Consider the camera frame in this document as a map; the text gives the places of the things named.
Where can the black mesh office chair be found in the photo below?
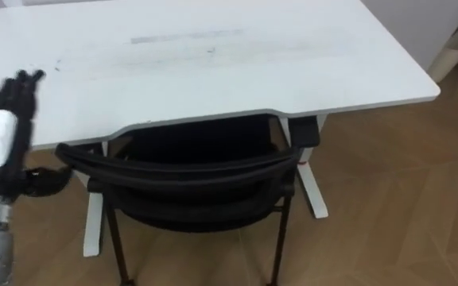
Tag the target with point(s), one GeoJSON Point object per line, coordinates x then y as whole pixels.
{"type": "Point", "coordinates": [181, 175]}

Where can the white desk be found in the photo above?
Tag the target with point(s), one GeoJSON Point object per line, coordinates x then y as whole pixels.
{"type": "Point", "coordinates": [213, 71]}

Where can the white waste bin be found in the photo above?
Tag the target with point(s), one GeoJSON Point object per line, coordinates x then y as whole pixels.
{"type": "Point", "coordinates": [449, 55]}

